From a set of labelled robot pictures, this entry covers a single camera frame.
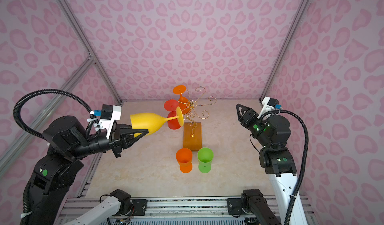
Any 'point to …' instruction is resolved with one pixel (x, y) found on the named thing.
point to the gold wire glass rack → (192, 105)
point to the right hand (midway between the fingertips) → (238, 106)
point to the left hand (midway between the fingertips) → (145, 129)
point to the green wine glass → (205, 156)
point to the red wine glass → (171, 105)
